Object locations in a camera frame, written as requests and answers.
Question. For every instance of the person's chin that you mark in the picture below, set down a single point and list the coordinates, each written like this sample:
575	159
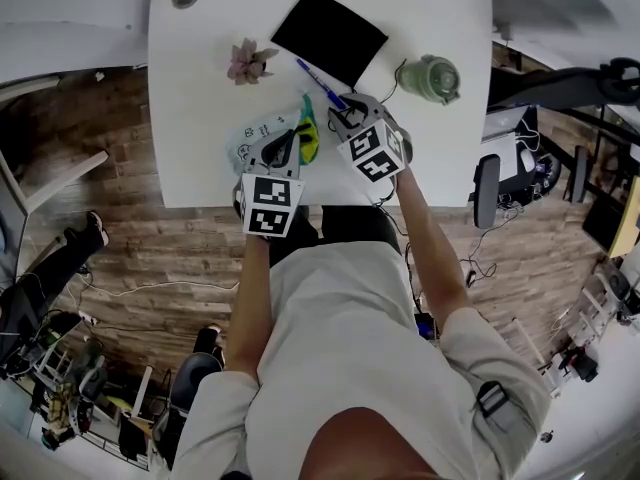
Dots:
370	448

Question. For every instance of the grey laptop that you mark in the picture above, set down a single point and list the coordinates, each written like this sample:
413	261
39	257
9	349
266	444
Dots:
500	123

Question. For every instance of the black box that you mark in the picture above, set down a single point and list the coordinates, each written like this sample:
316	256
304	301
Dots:
602	223

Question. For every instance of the clear plastic pencil pouch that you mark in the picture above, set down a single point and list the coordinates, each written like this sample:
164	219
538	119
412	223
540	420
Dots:
260	133

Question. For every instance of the black office chair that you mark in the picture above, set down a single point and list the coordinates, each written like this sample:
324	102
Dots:
550	88

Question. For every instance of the green lidded bottle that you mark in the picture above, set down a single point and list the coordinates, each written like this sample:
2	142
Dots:
432	80

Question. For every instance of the person's left forearm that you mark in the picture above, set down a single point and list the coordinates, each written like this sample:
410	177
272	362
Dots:
247	308

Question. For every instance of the white computer mouse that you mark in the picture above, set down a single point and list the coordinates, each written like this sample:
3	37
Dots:
528	159

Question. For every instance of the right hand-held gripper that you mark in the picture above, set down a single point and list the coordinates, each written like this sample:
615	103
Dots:
375	150

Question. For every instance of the small pink succulent plant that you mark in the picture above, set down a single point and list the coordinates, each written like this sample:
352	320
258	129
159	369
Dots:
247	63

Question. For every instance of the black equipment bundle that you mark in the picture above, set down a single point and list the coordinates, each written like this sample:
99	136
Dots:
550	170

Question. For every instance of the person's white shirt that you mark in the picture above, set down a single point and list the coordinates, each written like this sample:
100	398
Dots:
350	328

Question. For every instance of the blue pen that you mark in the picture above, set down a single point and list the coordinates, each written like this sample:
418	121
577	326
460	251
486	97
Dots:
315	78

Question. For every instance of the yellow table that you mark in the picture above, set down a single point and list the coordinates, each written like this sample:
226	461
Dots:
631	228

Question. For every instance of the whiteboard on black stand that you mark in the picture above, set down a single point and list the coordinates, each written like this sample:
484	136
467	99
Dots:
580	173

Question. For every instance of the person's black trousers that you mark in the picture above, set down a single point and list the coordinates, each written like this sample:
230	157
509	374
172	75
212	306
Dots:
350	228

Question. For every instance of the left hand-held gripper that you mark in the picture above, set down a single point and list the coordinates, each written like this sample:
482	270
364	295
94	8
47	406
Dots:
270	203

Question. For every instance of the person's right forearm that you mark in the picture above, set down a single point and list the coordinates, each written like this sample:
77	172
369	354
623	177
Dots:
430	258

